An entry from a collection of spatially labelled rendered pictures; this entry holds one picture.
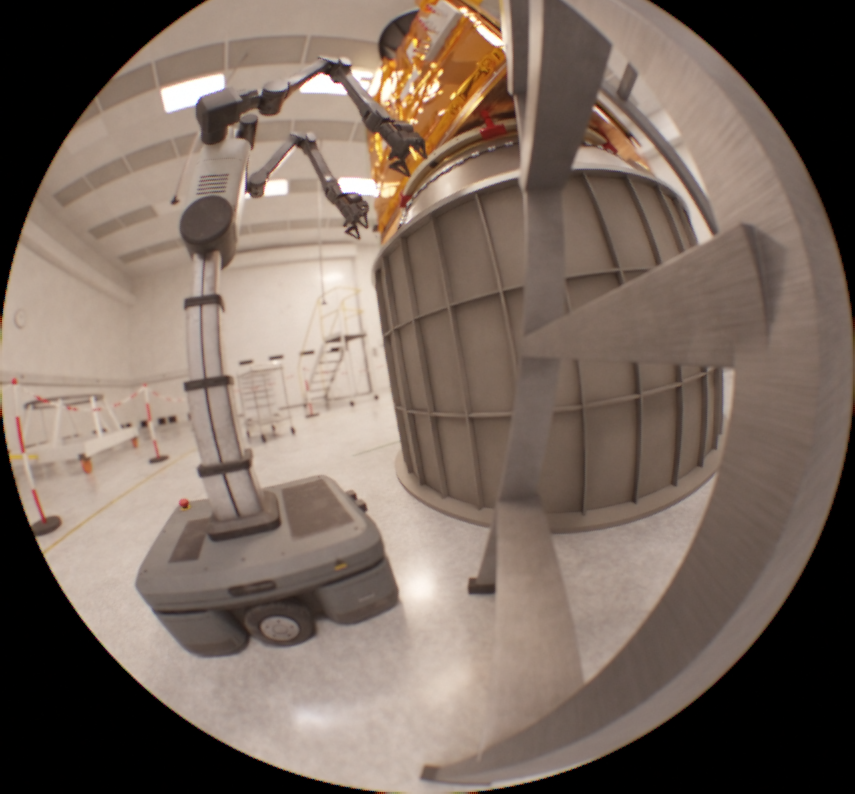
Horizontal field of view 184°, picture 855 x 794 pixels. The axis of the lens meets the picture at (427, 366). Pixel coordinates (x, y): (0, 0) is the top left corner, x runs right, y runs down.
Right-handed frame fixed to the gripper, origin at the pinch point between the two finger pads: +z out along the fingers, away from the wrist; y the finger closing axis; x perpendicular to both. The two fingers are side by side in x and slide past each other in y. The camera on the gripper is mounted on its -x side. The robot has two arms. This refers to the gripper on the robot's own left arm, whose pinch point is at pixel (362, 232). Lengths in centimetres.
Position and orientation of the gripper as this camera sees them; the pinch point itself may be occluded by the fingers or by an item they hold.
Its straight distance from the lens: 122.9
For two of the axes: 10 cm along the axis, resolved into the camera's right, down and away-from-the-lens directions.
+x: -6.2, 6.1, -4.8
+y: -5.6, 0.9, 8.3
